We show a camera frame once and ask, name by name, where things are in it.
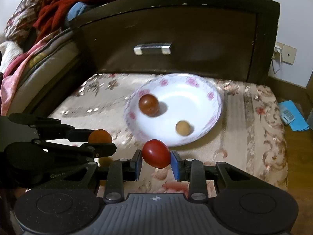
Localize white fleece blanket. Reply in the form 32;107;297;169
0;41;23;73

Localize patterned quilt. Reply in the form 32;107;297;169
4;0;44;45

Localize tan longan front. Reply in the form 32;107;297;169
176;120;192;136

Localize blue garment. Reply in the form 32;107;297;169
65;2;91;26

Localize pink floral blanket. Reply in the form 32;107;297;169
1;29;60;116

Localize grey mattress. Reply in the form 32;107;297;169
6;29;81;116

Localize red garment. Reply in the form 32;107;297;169
33;0;116;42

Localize wall power socket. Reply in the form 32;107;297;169
273;42;297;65

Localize large dark red tomato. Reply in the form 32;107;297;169
139;94;160;116

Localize orange mandarin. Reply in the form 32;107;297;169
88;129;112;144

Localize silver black drawer handle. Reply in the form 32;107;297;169
133;43;171;55

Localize white floral porcelain plate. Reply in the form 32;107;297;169
124;73;223;147

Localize tan longan back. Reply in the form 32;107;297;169
98;157;113;168

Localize oval red tomato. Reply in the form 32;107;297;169
142;139;171;169

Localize blue package on floor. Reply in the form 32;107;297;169
279;100;310;132

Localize tan longan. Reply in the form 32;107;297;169
98;157;113;168
176;120;192;136

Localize dark wooden nightstand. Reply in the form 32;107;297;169
71;0;280;84

